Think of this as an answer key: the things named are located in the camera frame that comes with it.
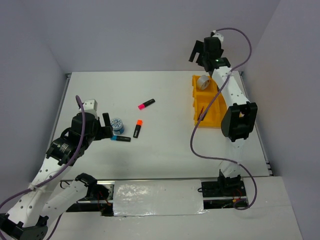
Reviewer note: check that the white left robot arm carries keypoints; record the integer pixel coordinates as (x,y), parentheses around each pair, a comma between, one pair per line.
(37,209)

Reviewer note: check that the blue highlighter marker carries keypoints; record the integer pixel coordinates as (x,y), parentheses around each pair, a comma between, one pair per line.
(120,138)

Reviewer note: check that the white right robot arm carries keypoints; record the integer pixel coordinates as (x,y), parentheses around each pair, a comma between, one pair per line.
(239,119)

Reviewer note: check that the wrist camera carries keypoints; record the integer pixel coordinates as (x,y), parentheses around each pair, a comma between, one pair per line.
(91,107)
(218,35)

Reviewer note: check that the orange highlighter marker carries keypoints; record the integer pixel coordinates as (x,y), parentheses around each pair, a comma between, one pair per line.
(137,129)

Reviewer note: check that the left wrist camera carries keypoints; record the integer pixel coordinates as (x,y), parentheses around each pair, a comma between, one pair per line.
(91,107)

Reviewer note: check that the table aluminium rail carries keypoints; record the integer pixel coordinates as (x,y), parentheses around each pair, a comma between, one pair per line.
(269,167)
(61,101)

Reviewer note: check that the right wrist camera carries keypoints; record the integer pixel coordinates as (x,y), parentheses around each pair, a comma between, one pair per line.
(218,35)

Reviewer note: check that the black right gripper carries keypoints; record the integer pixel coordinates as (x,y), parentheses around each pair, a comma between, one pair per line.
(198,48)

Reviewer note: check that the red gel pen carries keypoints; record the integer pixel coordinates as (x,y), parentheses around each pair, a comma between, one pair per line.
(200,113)

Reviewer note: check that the left table aluminium rail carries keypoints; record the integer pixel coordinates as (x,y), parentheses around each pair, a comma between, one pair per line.
(61,101)

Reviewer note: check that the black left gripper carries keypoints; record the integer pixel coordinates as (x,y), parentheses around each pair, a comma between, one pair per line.
(104,132)

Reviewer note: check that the right table aluminium rail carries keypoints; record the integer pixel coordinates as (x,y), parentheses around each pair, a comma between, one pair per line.
(269,167)

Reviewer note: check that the pink highlighter marker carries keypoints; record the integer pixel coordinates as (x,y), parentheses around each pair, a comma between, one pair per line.
(146,104)

